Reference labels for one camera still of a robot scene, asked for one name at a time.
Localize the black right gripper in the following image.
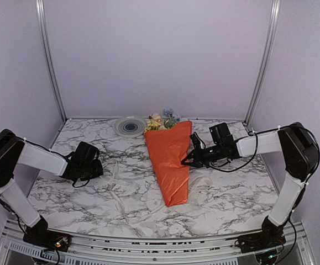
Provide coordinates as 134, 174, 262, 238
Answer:
181, 144, 223, 168

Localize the brown orange wrapping paper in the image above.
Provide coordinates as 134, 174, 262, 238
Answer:
145, 121, 192, 207

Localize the green leafy fake stem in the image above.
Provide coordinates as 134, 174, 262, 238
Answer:
164, 117, 178, 129

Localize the cream ribbon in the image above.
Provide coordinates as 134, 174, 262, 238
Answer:
98, 161, 213, 224

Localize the blue fake flower stem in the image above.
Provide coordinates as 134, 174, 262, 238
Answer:
163, 108, 181, 121

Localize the yellow daisy fake bunch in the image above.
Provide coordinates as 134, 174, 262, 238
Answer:
144, 121, 166, 134

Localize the pink rose fake stem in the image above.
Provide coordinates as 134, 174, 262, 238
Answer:
149, 113, 162, 123

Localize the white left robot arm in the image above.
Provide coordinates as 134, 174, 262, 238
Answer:
0, 129, 103, 246

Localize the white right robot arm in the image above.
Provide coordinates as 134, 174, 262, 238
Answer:
181, 122, 320, 247

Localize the grey ringed plate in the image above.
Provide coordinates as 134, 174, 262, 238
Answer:
113, 116, 147, 138

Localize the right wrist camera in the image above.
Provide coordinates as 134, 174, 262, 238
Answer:
190, 132, 206, 149

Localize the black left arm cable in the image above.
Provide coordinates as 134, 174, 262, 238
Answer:
71, 176, 91, 189

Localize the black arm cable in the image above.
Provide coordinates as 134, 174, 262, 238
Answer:
203, 132, 260, 173
71, 176, 91, 189

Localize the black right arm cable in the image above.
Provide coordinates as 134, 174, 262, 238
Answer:
203, 132, 260, 173

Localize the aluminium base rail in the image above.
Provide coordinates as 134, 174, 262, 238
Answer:
0, 220, 316, 264

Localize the aluminium frame post left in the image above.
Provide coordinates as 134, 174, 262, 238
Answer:
35, 0, 67, 122

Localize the aluminium frame post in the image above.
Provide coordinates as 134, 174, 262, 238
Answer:
244, 0, 281, 125
35, 0, 67, 122

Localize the aluminium frame post right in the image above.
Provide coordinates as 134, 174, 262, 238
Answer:
244, 0, 281, 125

